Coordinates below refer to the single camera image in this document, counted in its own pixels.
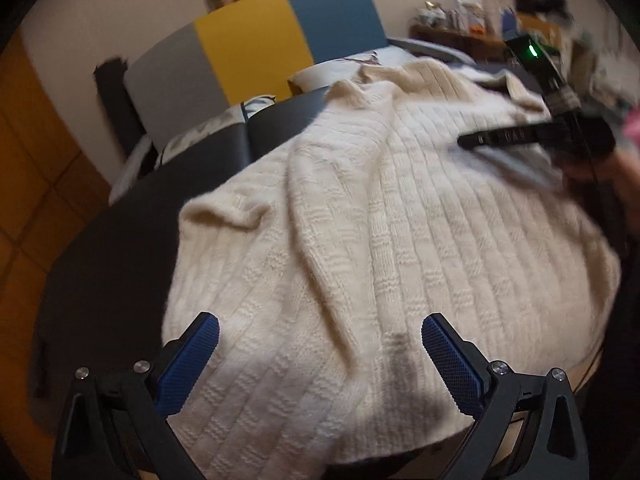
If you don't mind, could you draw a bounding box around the grey bed cover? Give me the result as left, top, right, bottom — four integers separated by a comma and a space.
385, 37, 477, 66

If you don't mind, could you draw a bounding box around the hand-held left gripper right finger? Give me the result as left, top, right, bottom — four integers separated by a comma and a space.
421, 312, 591, 480

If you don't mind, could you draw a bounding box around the wooden desk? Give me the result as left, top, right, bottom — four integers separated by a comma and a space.
410, 22, 508, 63

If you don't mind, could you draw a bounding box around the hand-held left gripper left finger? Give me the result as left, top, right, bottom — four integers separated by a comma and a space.
51, 311, 221, 480

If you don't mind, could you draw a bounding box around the grey yellow blue headboard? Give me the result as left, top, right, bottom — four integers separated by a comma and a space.
122, 0, 388, 153

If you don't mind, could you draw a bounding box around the striped pillow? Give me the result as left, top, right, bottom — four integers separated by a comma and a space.
155, 94, 277, 167

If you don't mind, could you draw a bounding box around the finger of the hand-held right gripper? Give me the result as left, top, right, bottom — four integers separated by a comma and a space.
457, 125, 555, 151

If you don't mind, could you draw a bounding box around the cream knit sweater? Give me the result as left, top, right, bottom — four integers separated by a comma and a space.
162, 57, 623, 466

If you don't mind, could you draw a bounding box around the white printed pillow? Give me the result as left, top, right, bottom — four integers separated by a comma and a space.
287, 47, 401, 97

